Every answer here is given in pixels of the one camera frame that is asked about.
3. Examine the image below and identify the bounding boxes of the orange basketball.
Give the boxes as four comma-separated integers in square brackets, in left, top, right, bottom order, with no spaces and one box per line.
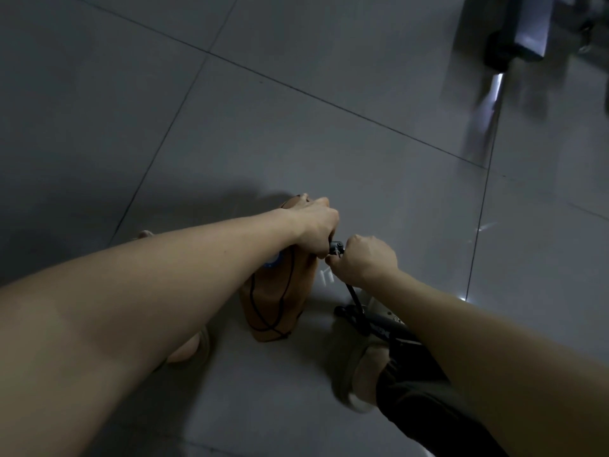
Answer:
[238,195,320,343]

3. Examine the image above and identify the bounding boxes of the black hand air pump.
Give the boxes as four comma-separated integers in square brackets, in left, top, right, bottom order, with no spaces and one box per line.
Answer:
[328,241,422,349]

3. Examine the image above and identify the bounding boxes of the person's left hand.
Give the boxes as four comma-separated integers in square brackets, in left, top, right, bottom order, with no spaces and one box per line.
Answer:
[284,197,340,258]

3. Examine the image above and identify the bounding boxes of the metal furniture leg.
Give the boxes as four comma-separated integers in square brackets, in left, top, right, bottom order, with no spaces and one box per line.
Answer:
[483,0,558,74]

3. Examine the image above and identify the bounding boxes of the person's right forearm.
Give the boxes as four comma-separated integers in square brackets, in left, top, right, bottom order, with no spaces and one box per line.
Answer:
[368,266,609,457]

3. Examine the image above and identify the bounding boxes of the person's left forearm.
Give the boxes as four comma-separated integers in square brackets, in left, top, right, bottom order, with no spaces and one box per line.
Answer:
[0,209,306,457]

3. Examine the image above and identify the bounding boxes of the grey slipper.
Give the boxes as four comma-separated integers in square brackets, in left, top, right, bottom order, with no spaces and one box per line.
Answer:
[331,323,392,415]
[164,323,211,370]

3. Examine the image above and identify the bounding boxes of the person's black trouser leg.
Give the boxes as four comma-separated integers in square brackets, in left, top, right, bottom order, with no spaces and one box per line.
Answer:
[375,340,505,457]

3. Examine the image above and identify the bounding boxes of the person's right hand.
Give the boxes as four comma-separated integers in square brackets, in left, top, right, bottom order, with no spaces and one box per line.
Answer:
[325,235,400,289]

